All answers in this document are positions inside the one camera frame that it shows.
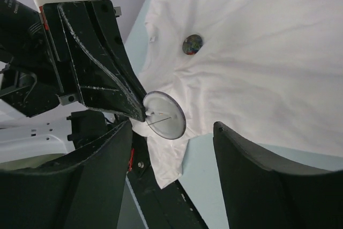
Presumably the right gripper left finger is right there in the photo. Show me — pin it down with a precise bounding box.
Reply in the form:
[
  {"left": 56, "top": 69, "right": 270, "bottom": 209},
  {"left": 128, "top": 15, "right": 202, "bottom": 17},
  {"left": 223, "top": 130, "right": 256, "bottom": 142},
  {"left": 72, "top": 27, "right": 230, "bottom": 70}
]
[{"left": 1, "top": 121, "right": 132, "bottom": 228}]

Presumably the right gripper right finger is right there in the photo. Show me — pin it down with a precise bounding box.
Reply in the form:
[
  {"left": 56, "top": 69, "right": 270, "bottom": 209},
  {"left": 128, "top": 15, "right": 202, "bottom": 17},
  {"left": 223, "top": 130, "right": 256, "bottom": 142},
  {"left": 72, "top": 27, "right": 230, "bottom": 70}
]
[{"left": 213, "top": 122, "right": 342, "bottom": 228}]

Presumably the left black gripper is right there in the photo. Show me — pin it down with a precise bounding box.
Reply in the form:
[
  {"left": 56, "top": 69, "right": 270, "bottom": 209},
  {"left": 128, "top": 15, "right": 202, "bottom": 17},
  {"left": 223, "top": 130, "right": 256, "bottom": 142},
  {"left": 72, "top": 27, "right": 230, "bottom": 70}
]
[{"left": 1, "top": 0, "right": 146, "bottom": 122}]

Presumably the white t-shirt garment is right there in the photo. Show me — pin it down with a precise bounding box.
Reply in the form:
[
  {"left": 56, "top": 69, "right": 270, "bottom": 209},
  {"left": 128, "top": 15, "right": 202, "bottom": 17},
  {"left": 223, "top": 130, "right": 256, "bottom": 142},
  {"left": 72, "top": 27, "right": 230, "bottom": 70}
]
[{"left": 133, "top": 0, "right": 342, "bottom": 188}]

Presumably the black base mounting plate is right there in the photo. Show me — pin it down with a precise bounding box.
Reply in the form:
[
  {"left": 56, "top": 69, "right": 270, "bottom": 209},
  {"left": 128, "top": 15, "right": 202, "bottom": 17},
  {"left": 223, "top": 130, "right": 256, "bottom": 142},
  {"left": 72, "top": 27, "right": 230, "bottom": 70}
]
[{"left": 128, "top": 132, "right": 208, "bottom": 229}]

